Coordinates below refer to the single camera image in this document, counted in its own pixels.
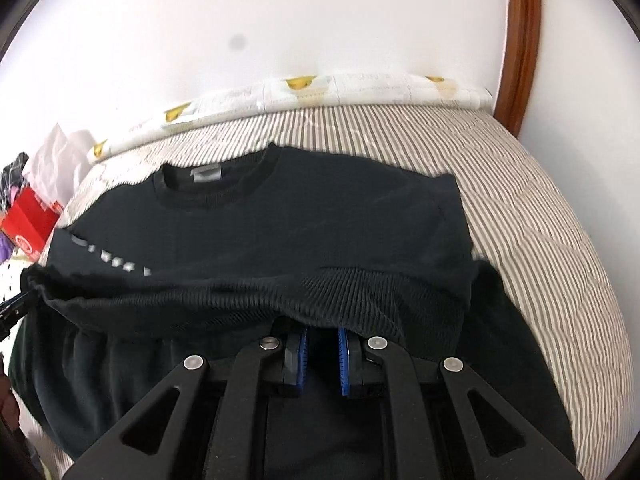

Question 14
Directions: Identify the white Miniso plastic bag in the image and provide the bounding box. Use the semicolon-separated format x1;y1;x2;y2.
22;125;96;212

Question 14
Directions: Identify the brown wooden door frame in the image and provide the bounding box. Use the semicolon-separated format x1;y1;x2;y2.
494;0;542;138

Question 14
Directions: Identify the person left hand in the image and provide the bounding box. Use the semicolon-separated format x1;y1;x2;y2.
0;372;20;432

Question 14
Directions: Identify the black sweatshirt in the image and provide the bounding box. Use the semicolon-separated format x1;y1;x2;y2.
10;145;578;479

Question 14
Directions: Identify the striped quilted mattress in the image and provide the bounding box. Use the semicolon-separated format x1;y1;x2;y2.
60;105;637;479

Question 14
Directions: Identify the white yellow-patterned bed sheet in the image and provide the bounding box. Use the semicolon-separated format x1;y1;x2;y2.
87;74;495;165

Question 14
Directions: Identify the red paper shopping bag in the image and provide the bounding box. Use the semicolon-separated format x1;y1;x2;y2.
1;186;63;262

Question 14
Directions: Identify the plaid clothing in bag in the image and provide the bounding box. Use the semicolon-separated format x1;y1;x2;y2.
0;152;29;217

